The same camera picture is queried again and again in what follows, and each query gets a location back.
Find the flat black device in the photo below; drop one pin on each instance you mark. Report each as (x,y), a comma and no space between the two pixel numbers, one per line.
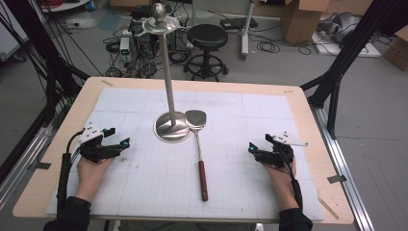
(239,23)

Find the black round stool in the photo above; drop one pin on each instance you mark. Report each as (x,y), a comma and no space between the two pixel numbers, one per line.
(208,35)

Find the grey tape piece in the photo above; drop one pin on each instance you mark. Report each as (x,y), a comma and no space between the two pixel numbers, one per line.
(41,166)
(336,179)

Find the black metal frame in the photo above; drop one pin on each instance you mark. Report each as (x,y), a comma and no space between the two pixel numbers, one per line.
(48,64)
(346,57)

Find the beige tape piece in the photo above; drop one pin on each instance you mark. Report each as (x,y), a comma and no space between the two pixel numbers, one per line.
(107,83)

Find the metal utensil stand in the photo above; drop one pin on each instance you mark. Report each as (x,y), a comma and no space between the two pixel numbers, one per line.
(168,80)

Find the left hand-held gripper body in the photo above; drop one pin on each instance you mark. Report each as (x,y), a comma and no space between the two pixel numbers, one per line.
(93,150)

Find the small cardboard box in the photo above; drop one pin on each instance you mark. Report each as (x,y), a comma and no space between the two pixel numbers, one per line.
(397,51)

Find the person's left hand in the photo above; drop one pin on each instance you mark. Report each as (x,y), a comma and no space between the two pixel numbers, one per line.
(89,173)

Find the white power adapter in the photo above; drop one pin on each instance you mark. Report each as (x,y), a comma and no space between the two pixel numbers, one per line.
(124,48)

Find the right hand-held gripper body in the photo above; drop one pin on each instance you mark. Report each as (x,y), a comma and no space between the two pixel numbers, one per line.
(277,154)

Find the wooden table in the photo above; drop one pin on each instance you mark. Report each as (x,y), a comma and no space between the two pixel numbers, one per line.
(300,106)

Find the grey headset device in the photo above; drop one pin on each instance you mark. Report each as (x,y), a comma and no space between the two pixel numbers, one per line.
(343,25)

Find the aluminium rail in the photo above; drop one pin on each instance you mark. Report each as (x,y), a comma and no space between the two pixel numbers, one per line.
(22,166)
(346,179)

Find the white floor board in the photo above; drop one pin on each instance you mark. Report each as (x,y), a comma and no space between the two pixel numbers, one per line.
(362,49)

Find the tall cardboard box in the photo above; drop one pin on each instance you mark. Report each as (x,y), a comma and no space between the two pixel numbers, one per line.
(300,25)

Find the person's right hand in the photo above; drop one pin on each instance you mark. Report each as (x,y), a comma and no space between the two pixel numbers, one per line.
(284,179)

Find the wooden stick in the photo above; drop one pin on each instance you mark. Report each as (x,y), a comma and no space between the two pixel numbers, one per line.
(328,209)

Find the white grid mat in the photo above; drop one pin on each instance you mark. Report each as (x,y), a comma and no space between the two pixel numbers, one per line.
(240,179)

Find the white stand post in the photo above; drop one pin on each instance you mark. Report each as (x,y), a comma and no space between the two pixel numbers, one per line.
(245,32)

